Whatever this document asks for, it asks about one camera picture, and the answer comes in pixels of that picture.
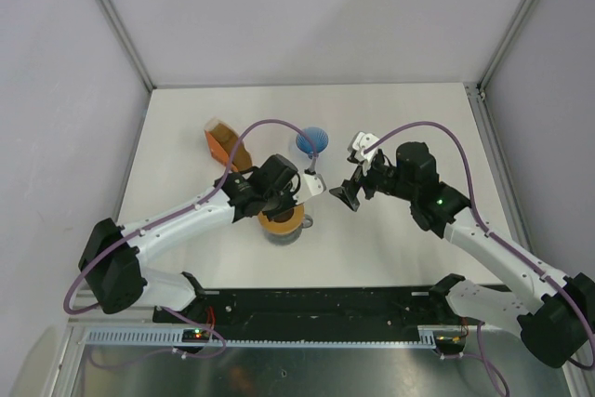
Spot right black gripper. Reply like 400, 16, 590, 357
330, 152, 417, 211

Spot blue glass dripper cone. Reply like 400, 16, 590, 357
296, 126, 329, 158

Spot round bamboo dripper stand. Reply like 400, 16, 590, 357
258, 205, 305, 235

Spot brown paper coffee filters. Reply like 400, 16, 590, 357
209, 121, 254, 171

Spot aluminium frame profile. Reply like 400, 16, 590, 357
95, 0, 155, 93

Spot orange coffee filter box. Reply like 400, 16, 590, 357
204, 118, 254, 173

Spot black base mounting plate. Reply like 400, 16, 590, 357
181, 286, 464, 339

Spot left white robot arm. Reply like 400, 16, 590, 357
79, 154, 308, 323

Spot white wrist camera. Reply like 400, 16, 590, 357
296, 171, 326, 204
348, 131, 379, 175

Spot grey slotted cable duct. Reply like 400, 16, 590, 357
83, 326, 466, 349

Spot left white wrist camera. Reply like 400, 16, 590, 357
296, 171, 326, 204

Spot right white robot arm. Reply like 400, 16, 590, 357
331, 132, 594, 368

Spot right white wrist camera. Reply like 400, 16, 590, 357
348, 131, 379, 175

